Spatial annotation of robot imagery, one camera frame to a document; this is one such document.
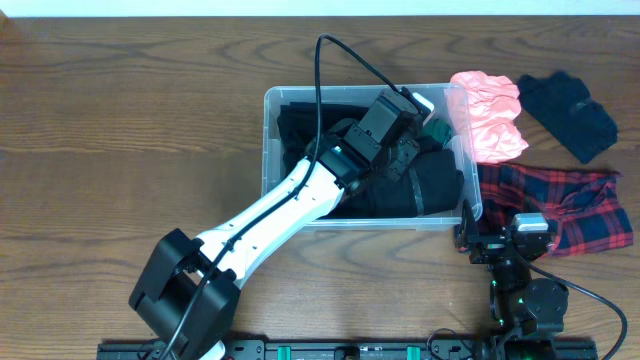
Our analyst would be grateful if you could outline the green cloth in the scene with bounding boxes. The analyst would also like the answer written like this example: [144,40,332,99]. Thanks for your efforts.
[418,119,453,151]

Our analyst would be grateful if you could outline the black taped garment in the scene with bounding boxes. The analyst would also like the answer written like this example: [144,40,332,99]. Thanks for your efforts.
[327,149,464,219]

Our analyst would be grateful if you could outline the dark pants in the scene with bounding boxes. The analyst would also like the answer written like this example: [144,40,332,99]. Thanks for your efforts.
[277,102,368,174]

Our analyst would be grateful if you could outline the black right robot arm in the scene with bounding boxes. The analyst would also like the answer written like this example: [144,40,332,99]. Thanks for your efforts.
[454,200,568,359]

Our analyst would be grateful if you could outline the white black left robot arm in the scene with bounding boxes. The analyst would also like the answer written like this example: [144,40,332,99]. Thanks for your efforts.
[129,88,434,359]

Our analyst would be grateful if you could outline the red black plaid shirt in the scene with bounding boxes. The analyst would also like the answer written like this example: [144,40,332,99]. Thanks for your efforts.
[478,163,634,257]

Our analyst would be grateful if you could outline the pink crumpled garment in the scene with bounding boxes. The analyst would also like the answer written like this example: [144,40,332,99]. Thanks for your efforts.
[450,70,529,164]

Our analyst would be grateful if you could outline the clear plastic storage bin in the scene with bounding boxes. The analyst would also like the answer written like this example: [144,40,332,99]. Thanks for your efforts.
[261,83,483,232]

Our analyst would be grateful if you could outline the black folded garment on table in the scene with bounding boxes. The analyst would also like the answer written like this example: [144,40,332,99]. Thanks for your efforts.
[516,71,618,164]

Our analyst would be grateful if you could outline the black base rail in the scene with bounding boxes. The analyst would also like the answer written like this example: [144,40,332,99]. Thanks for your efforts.
[97,337,600,360]

